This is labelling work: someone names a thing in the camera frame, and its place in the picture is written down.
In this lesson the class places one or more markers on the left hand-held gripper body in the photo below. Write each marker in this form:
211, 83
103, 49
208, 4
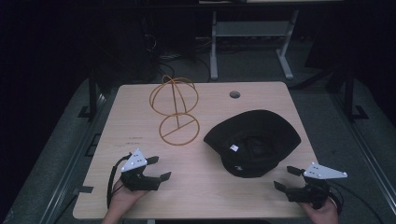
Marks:
138, 182

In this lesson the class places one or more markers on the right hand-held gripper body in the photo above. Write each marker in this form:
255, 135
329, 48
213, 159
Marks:
314, 193

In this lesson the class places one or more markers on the person's left hand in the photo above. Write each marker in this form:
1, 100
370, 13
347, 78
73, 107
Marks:
123, 199

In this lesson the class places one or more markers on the person's right hand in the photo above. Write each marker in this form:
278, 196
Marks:
323, 216

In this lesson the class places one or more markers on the black bucket hat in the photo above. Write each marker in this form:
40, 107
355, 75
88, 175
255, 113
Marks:
267, 124

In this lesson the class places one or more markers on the aluminium floor rail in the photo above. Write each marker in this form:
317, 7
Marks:
76, 158
367, 155

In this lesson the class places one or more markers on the grey metal desk frame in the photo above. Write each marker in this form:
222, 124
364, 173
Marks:
249, 29

